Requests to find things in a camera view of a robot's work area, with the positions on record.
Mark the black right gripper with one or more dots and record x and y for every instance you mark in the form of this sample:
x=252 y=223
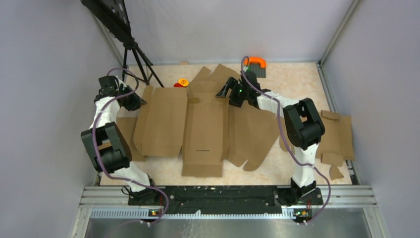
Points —
x=232 y=83

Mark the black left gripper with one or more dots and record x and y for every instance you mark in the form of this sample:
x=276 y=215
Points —
x=136 y=103

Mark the large cardboard box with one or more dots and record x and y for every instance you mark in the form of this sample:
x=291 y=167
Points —
x=204 y=129

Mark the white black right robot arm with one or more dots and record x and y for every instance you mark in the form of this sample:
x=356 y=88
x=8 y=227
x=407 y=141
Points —
x=301 y=127

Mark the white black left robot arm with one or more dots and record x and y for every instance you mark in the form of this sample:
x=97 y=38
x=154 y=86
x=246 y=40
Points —
x=139 y=183

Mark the folded brown cardboard box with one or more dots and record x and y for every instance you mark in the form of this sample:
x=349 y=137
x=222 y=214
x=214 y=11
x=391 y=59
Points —
x=131 y=138

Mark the flat cardboard blank underneath left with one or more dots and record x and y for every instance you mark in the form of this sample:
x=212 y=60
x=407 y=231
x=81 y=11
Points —
x=220 y=75

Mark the orange green grey toy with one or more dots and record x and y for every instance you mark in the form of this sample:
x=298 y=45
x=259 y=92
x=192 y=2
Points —
x=256 y=65

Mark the small red toy piece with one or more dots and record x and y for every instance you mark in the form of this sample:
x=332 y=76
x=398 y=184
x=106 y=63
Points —
x=182 y=83

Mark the black tripod stand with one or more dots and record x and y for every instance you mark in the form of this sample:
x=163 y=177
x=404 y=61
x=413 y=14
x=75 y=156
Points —
x=113 y=15

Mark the flat cardboard blank at right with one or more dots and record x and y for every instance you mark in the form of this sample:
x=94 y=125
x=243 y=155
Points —
x=336 y=146

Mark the aluminium frame rail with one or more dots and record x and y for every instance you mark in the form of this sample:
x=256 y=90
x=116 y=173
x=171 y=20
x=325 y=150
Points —
x=348 y=211

